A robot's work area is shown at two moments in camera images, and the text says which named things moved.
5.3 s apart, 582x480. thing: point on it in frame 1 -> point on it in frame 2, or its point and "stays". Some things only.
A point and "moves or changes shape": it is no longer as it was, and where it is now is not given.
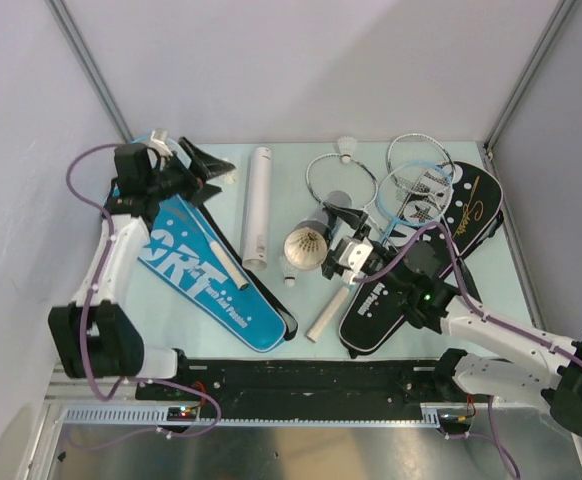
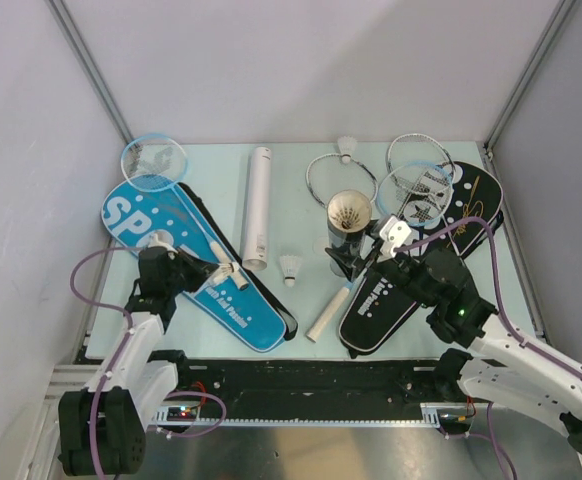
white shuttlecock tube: x=257 y=238 stays
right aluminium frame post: x=530 y=71 stays
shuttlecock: x=305 y=248 moves or changes shape
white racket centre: x=329 y=173 stays
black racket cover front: x=374 y=309 stays
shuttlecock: x=290 y=273 stays
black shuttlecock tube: x=306 y=246 moves or changes shape
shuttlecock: x=347 y=145 stays
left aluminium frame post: x=61 y=11 stays
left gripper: x=206 y=166 -> x=200 y=270
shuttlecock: x=228 y=178 -> x=228 y=267
